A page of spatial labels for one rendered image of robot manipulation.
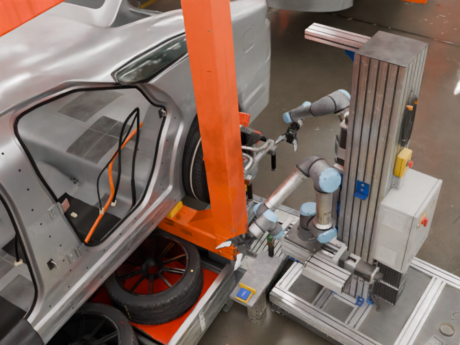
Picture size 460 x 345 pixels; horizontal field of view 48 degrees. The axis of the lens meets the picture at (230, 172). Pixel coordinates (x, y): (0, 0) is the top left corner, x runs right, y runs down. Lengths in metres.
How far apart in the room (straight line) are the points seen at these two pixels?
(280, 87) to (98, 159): 2.86
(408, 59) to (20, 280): 2.48
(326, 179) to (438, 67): 3.99
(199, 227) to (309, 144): 2.00
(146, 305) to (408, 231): 1.64
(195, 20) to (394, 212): 1.42
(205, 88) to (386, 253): 1.40
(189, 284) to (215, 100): 1.35
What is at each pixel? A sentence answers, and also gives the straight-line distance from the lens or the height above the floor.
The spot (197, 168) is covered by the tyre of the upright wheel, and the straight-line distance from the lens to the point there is 3.42.
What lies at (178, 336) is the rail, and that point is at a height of 0.39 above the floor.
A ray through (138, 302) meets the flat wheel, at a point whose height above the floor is 0.50.
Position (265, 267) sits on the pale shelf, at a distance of 3.52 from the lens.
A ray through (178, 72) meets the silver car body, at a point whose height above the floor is 1.64.
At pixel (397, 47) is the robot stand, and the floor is 2.03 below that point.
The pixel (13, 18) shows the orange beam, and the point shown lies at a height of 2.65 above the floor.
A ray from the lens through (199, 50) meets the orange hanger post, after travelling 2.48.
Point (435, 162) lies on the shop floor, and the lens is 5.10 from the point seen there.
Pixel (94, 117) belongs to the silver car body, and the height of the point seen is 1.05.
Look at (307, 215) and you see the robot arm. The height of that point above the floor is 1.03.
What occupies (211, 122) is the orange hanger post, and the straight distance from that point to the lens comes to 2.69.
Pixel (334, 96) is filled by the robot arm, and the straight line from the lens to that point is 3.40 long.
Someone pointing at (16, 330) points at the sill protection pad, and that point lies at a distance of 2.94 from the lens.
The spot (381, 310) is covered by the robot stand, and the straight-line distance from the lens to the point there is 3.68.
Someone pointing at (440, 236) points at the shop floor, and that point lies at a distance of 4.46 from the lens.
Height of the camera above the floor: 3.25
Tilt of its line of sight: 42 degrees down
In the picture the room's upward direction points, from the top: 6 degrees counter-clockwise
